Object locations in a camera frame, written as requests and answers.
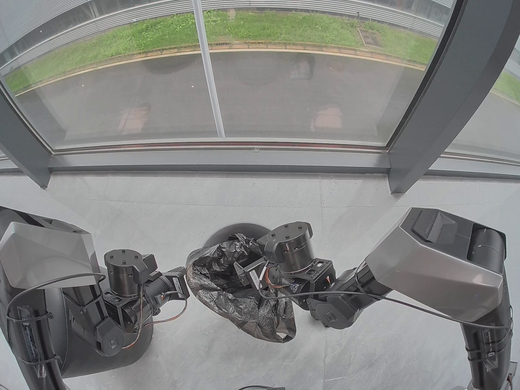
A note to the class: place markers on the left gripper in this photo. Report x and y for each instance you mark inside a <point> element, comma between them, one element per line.
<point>180,284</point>

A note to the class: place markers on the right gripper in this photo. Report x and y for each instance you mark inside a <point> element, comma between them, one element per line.
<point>256,276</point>

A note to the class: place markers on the black plastic bag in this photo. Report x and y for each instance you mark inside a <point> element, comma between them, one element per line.
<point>243,311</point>

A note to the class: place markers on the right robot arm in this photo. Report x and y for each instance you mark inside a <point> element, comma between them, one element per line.
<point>438,266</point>

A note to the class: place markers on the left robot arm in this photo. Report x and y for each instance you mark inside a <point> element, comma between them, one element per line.
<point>44,250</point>

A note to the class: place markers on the dark grey round chair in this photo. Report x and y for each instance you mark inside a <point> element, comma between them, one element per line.
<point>81,364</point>

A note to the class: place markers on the window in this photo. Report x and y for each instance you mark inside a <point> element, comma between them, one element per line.
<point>284,96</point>

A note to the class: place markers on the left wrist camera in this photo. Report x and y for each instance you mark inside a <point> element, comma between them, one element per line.
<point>148,268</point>

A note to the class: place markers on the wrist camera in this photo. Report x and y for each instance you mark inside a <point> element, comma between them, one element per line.
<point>148,268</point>
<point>266,245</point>

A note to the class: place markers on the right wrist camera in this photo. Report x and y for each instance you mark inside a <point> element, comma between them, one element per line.
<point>266,245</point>

